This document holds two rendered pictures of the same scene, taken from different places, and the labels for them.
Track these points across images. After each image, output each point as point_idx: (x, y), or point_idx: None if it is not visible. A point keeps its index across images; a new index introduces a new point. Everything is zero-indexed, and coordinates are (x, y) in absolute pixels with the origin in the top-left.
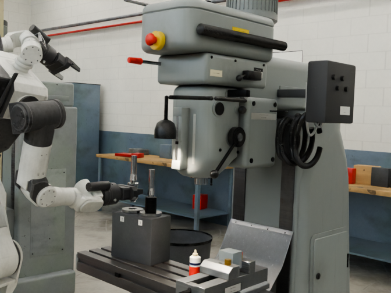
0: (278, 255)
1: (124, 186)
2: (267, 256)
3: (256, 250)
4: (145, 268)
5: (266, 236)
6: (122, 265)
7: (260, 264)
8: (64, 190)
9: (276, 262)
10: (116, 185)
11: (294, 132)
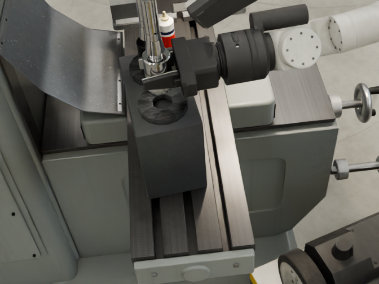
0: (39, 4)
1: (193, 45)
2: (42, 17)
3: (37, 30)
4: (198, 105)
5: (18, 6)
6: (223, 131)
7: (52, 32)
8: (368, 5)
9: (47, 11)
10: (224, 32)
11: None
